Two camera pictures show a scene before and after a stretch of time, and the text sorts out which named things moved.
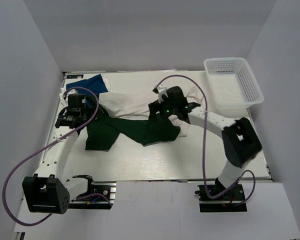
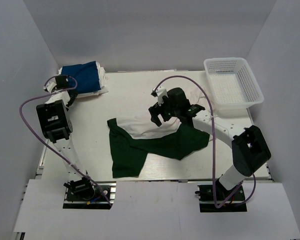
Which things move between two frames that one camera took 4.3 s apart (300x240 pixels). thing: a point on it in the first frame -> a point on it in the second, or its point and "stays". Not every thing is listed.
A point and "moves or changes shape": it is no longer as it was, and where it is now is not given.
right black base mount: [234, 201] stays
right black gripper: [154, 108] stays
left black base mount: [101, 195] stays
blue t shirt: [96, 85] -> [86, 75]
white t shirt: [63, 100] moves or changes shape
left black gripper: [88, 119] -> [74, 93]
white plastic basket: [233, 86] stays
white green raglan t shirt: [127, 112] -> [133, 136]
